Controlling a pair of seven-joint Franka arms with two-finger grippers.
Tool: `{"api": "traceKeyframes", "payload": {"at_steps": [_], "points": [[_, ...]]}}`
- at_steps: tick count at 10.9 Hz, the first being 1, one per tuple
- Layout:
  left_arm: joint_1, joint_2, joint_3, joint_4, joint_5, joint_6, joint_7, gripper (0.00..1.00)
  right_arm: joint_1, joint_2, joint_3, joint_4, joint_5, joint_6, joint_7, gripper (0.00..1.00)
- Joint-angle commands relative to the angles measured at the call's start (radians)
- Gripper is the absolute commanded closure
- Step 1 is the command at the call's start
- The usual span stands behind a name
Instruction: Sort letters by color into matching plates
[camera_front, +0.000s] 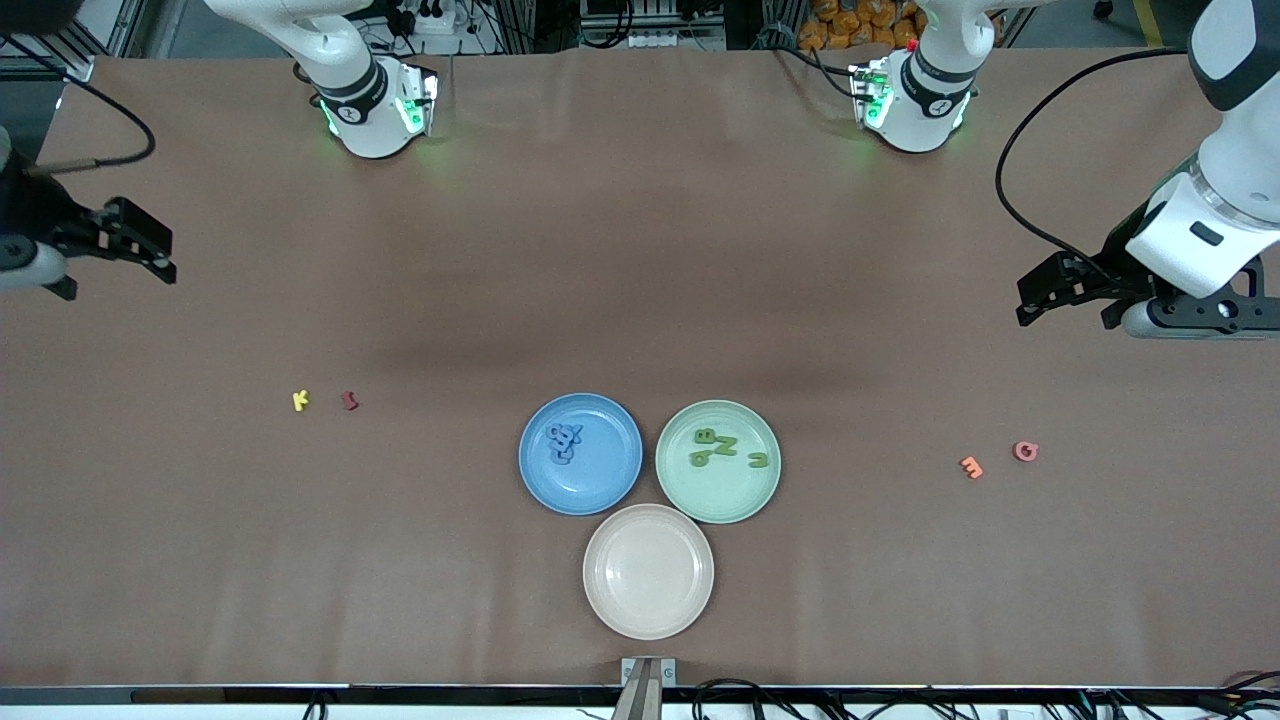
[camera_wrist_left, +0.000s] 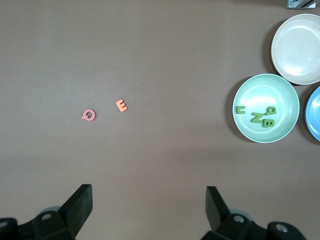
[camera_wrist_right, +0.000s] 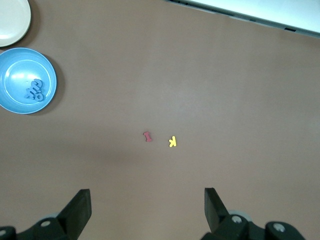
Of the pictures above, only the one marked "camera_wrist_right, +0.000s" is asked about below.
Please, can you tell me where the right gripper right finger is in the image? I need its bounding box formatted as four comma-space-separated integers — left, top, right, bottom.
201, 187, 307, 240

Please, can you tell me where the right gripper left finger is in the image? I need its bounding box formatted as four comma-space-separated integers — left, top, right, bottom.
0, 189, 92, 240

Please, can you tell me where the blue plate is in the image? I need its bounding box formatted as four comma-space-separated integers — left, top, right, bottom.
0, 47, 59, 115

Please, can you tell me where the blue foam letter E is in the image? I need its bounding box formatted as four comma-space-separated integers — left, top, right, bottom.
26, 84, 42, 97

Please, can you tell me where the beige plate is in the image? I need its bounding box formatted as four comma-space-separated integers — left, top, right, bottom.
0, 0, 32, 48

